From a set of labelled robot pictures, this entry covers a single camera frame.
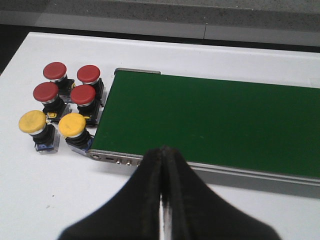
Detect grey stone counter shelf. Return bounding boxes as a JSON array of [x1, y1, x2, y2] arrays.
[[0, 0, 320, 45]]

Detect red mushroom push button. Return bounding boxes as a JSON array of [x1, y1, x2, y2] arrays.
[[70, 84, 102, 127], [43, 61, 75, 97], [76, 64, 108, 106], [33, 82, 72, 123]]

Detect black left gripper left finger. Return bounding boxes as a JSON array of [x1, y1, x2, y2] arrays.
[[59, 148, 162, 240]]

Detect green conveyor belt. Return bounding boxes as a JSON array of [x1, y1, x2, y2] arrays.
[[91, 69, 320, 180]]

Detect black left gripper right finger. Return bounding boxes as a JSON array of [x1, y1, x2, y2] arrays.
[[161, 146, 280, 240]]

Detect aluminium conveyor frame rail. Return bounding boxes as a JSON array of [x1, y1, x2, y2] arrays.
[[86, 67, 320, 200]]

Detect yellow push button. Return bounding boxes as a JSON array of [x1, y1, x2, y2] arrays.
[[58, 113, 94, 156], [18, 110, 60, 154]]

